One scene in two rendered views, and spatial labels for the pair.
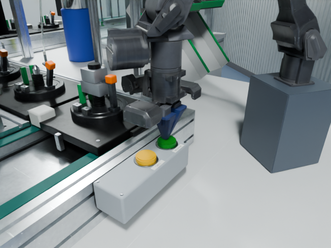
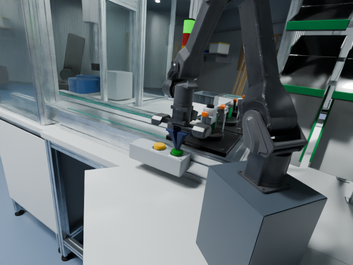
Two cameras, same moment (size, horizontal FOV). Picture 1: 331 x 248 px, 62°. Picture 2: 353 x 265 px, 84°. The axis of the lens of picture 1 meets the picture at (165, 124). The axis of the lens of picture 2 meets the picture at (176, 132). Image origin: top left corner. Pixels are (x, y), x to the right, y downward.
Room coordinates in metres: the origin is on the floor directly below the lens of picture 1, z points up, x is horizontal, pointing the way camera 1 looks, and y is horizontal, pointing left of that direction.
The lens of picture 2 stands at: (0.41, -0.58, 1.24)
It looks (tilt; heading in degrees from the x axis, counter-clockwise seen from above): 20 degrees down; 83
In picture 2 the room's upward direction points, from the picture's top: 6 degrees clockwise
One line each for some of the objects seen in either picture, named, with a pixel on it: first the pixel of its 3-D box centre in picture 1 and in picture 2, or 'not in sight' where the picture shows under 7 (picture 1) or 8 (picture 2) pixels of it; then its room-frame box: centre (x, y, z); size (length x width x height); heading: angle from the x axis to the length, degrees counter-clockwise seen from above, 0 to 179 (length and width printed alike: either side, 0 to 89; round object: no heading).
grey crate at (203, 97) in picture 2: not in sight; (215, 102); (1.30, 2.20, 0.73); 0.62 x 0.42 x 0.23; 145
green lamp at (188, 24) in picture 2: not in sight; (189, 27); (0.54, 0.37, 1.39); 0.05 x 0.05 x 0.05
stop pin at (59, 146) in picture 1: (59, 141); not in sight; (0.53, 0.24, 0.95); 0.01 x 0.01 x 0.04; 55
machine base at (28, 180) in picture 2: not in sight; (109, 147); (0.02, 1.15, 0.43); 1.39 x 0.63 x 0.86; 55
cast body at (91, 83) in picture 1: (92, 77); (210, 113); (0.63, 0.17, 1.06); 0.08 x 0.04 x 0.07; 55
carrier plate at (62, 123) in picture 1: (100, 115); (205, 136); (0.63, 0.16, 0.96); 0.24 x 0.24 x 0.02; 55
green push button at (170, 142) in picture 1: (166, 143); (177, 153); (0.49, 0.00, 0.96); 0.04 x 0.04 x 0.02
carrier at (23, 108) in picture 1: (37, 77); (225, 114); (0.78, 0.37, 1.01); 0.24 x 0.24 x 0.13; 55
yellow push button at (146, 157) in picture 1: (146, 159); (159, 146); (0.44, 0.04, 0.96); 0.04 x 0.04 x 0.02
